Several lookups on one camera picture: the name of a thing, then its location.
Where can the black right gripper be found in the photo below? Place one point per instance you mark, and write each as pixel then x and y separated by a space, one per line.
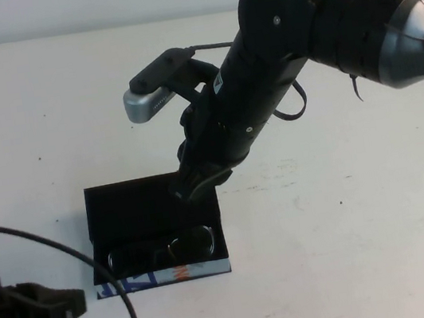
pixel 230 123

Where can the black printed glasses case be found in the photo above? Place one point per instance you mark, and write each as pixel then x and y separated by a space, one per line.
pixel 131 212

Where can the black framed glasses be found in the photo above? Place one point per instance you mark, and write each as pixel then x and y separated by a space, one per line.
pixel 199 241

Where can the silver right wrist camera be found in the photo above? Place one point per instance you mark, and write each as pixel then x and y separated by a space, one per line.
pixel 143 105

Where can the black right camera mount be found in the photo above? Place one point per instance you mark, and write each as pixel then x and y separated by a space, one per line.
pixel 164 63

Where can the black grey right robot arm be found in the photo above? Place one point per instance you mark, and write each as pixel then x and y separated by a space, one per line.
pixel 336 26

